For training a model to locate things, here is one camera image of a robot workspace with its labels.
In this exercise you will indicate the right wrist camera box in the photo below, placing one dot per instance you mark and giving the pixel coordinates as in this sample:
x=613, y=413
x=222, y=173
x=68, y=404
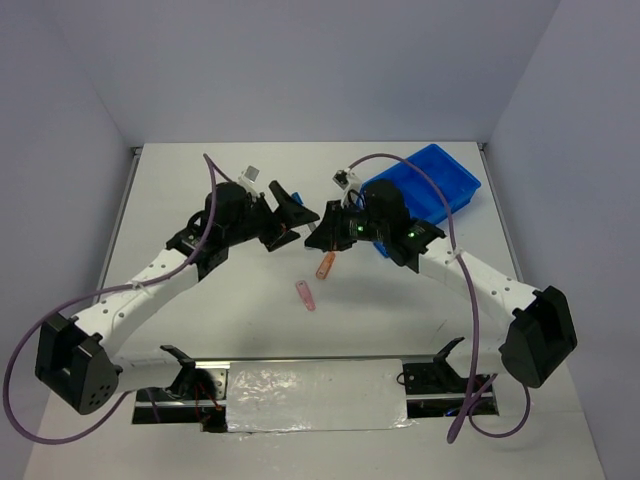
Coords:
x=347, y=180

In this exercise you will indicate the pink utility knife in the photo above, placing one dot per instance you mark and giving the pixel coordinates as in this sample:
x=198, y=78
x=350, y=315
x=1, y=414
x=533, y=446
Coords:
x=305, y=295

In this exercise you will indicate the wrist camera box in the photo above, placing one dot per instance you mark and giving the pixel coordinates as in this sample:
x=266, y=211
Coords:
x=347, y=180
x=247, y=179

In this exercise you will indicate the orange utility knife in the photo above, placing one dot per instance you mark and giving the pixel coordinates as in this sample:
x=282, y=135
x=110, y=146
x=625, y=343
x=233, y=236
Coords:
x=324, y=268

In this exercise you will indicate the blue utility knife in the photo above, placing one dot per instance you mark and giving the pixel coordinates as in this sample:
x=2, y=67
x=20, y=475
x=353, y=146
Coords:
x=297, y=198

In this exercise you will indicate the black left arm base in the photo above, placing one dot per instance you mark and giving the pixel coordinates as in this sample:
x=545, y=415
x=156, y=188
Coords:
x=196, y=396

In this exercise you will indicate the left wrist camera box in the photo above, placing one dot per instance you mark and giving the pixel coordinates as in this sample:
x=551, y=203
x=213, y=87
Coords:
x=247, y=179

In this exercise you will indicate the blue plastic sorting bin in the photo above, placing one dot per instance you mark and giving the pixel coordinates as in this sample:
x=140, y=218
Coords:
x=454, y=181

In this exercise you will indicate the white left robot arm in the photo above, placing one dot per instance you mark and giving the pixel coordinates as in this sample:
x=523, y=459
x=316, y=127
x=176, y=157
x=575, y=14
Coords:
x=78, y=357

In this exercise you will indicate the silver foil cover plate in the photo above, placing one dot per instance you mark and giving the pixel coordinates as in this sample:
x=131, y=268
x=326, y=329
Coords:
x=309, y=396

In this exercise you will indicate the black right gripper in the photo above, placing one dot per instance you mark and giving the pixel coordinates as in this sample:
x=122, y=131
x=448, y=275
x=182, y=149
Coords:
x=330, y=234

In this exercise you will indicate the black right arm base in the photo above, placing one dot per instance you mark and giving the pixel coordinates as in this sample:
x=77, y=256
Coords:
x=433, y=388

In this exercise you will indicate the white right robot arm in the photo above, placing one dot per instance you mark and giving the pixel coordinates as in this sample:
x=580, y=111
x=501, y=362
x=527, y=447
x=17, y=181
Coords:
x=538, y=328

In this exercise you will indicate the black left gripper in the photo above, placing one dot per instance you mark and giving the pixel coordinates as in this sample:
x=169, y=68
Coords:
x=291, y=214

